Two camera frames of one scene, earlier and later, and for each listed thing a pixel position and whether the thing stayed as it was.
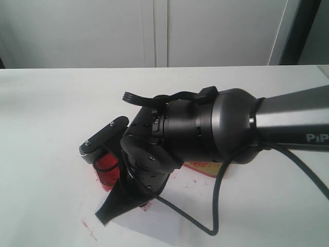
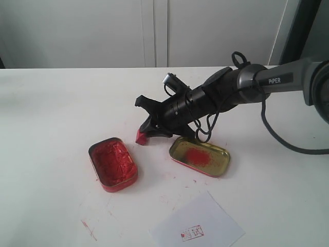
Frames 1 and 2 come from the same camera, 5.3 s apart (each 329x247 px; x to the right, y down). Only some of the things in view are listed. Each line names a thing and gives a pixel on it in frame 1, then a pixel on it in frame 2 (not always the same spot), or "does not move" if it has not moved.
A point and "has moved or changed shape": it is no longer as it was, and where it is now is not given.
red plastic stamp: x=145 y=207 has moved or changed shape
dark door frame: x=307 y=42 does not move
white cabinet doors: x=135 y=33 does not move
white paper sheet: x=158 y=221 -> x=201 y=222
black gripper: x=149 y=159 -> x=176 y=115
